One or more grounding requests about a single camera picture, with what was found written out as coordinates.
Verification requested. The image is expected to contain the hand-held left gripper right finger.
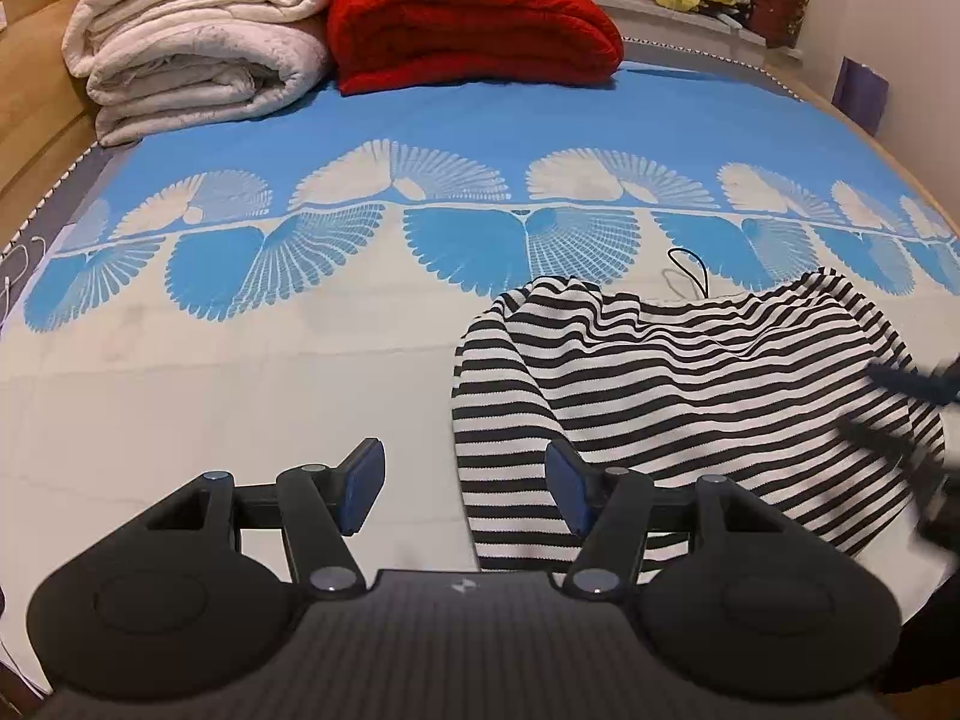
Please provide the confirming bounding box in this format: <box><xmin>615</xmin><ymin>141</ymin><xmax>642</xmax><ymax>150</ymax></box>
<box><xmin>545</xmin><ymin>439</ymin><xmax>786</xmax><ymax>602</ymax></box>

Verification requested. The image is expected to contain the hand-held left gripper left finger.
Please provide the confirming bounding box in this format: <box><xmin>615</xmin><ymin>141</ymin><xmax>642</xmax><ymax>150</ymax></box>
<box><xmin>142</xmin><ymin>436</ymin><xmax>388</xmax><ymax>602</ymax></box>

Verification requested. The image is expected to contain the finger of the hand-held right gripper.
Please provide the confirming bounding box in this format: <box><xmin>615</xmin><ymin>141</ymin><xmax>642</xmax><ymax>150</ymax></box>
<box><xmin>866</xmin><ymin>357</ymin><xmax>960</xmax><ymax>412</ymax></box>
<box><xmin>838</xmin><ymin>416</ymin><xmax>947</xmax><ymax>487</ymax></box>

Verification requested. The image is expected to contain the black white striped shirt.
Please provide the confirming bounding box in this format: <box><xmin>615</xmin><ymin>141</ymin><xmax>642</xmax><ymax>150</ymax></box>
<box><xmin>452</xmin><ymin>268</ymin><xmax>948</xmax><ymax>576</ymax></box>

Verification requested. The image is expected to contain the purple bag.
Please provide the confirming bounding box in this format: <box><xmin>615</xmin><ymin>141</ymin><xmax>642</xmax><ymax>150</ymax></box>
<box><xmin>831</xmin><ymin>55</ymin><xmax>891</xmax><ymax>137</ymax></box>

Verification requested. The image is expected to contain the blue feather print bedsheet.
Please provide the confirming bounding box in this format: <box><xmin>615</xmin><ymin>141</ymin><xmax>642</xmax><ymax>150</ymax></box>
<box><xmin>0</xmin><ymin>58</ymin><xmax>960</xmax><ymax>698</ymax></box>

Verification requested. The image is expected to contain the dark red pillow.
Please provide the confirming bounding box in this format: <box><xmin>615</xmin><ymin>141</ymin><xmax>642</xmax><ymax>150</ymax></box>
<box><xmin>745</xmin><ymin>0</ymin><xmax>816</xmax><ymax>51</ymax></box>

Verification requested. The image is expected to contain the white folded quilt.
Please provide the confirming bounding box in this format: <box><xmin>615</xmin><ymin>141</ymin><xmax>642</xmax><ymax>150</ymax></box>
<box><xmin>63</xmin><ymin>0</ymin><xmax>340</xmax><ymax>149</ymax></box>

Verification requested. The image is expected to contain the red folded blanket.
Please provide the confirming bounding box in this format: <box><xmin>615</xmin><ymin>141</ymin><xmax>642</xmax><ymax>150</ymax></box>
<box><xmin>326</xmin><ymin>0</ymin><xmax>626</xmax><ymax>97</ymax></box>

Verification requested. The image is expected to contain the black cord loop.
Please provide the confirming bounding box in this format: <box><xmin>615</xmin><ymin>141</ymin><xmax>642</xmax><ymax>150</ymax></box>
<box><xmin>665</xmin><ymin>247</ymin><xmax>712</xmax><ymax>303</ymax></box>

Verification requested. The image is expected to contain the white cable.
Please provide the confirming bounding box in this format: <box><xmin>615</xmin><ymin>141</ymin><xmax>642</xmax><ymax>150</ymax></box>
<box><xmin>0</xmin><ymin>234</ymin><xmax>47</xmax><ymax>335</ymax></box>

